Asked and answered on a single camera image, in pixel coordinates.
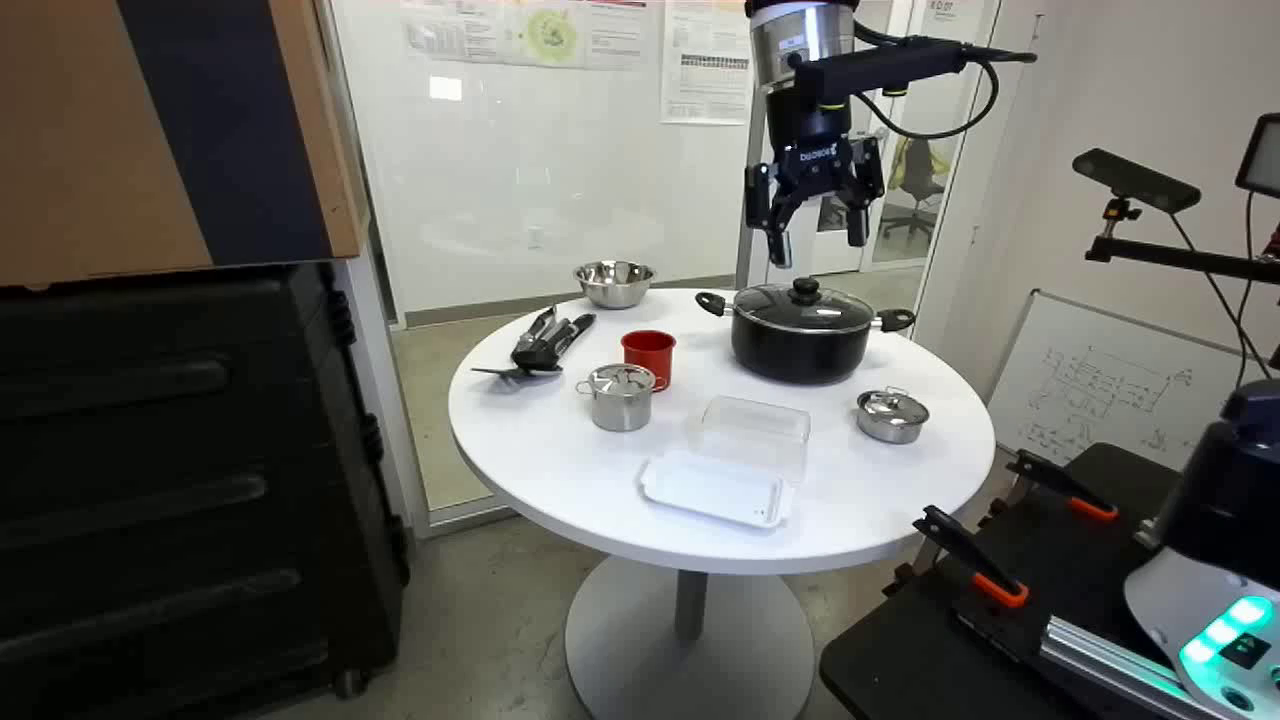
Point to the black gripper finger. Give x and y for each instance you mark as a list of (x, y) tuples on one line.
[(779, 222), (861, 182)]

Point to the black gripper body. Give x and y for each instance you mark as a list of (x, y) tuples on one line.
[(815, 133)]

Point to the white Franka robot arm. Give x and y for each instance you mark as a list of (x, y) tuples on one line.
[(803, 43)]

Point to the glass lid with black knob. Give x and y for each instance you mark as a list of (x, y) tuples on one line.
[(803, 311)]

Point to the large black cooking pot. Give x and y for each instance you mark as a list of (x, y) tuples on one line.
[(803, 352)]

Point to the small silver pot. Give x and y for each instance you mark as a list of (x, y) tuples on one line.
[(890, 429), (620, 410)]

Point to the clear plastic container lid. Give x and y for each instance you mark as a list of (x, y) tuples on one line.
[(704, 490)]

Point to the white paper notice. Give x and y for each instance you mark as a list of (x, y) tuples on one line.
[(704, 65)]

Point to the silver metal bowl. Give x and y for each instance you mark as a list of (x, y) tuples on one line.
[(613, 282)]

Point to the red cup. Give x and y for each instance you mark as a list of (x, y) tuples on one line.
[(651, 360)]

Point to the clear plastic container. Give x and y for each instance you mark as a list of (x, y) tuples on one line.
[(748, 434)]

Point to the poster with green circle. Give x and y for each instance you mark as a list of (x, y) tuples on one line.
[(544, 33)]

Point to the black slotted spatula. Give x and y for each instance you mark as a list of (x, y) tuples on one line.
[(506, 372)]

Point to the whiteboard with drawings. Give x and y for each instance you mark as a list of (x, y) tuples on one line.
[(1105, 385)]

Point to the black clamp with orange grip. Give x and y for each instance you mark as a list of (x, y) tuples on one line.
[(1066, 484), (982, 565)]

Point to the black monitor screen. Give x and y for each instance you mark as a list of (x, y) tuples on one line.
[(1261, 154)]

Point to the black perforated workbench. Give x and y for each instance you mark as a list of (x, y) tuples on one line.
[(933, 652)]

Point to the black hard case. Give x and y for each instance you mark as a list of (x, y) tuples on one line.
[(172, 493)]

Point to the cardboard box with dark panel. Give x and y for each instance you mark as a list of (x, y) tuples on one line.
[(81, 133)]

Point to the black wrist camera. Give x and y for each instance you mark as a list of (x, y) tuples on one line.
[(894, 60)]

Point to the black stereo camera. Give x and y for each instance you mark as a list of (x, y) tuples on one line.
[(1133, 178)]

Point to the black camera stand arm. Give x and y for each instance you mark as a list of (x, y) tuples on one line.
[(1172, 253)]

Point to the white table pedestal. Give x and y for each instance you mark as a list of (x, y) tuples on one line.
[(685, 652)]

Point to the aluminium extrusion rail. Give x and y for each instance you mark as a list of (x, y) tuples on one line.
[(1105, 662)]

